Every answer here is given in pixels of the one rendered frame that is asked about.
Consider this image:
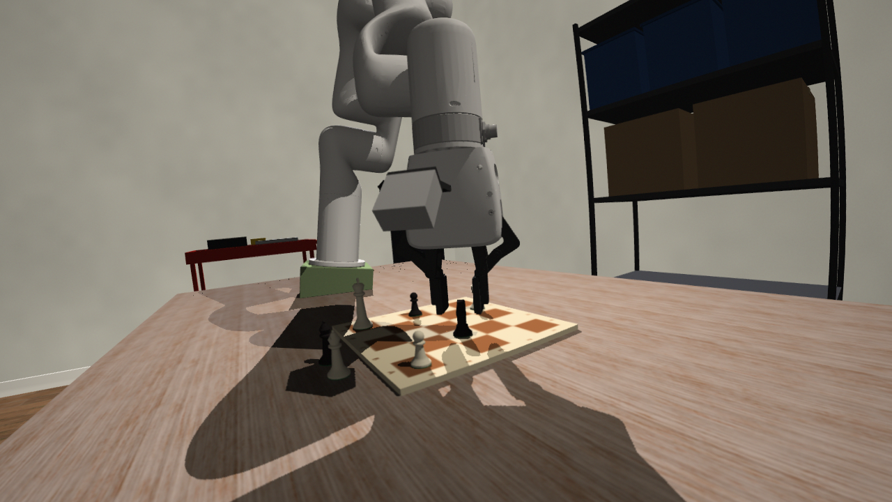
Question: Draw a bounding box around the white bishop chess piece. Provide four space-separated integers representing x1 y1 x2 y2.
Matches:
327 330 351 380

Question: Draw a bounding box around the wooden chessboard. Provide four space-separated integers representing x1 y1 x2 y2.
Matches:
332 297 578 396

